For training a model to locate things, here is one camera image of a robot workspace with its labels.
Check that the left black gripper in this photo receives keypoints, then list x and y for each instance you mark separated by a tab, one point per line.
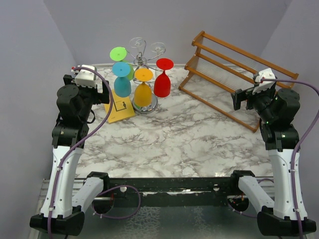
99	97

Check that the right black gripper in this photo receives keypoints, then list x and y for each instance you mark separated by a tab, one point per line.
240	95

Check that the blue plastic wine glass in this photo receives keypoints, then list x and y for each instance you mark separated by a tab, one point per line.
122	85

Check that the yellow plastic wine glass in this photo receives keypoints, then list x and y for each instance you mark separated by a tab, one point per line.
143	92

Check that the green plastic wine glass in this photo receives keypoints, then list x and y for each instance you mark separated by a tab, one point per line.
119	54

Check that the red plastic wine glass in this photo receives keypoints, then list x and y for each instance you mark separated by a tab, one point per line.
162	83

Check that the clear wine glass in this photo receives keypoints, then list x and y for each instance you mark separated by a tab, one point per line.
139	44
158	49

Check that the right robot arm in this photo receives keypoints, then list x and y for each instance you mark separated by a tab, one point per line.
285	214

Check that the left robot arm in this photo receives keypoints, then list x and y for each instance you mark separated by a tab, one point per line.
63	212

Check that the wooden shelf rack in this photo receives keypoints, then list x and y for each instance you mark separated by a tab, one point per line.
228	67

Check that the chrome wine glass rack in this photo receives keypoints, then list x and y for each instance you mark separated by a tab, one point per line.
143	62

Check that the yellow book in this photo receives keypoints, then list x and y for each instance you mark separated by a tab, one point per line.
122	109

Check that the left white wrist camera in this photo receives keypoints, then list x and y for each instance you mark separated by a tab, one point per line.
84	78

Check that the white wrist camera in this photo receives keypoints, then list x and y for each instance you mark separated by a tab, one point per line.
260	80
84	78

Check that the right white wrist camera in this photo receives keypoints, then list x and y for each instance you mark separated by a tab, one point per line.
260	80

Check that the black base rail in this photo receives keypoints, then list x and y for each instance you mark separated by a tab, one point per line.
168	192

